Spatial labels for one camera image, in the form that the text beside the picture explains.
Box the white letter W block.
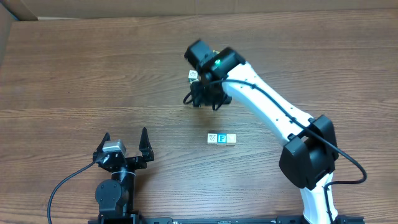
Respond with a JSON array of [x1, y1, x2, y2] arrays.
[[207, 133, 218, 144]]

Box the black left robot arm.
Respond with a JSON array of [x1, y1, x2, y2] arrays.
[[93, 128, 154, 223]]

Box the blue letter P block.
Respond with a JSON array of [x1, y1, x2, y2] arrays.
[[217, 133, 227, 145]]

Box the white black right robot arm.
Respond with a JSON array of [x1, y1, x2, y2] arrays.
[[183, 40, 338, 223]]

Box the white block green side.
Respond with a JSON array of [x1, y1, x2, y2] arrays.
[[188, 70, 199, 83]]

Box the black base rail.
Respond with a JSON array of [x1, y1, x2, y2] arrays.
[[88, 214, 366, 224]]

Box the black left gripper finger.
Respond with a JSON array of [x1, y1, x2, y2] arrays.
[[139, 127, 154, 162], [93, 132, 111, 159]]

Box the lone yellow block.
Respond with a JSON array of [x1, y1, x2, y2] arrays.
[[226, 133, 237, 145]]

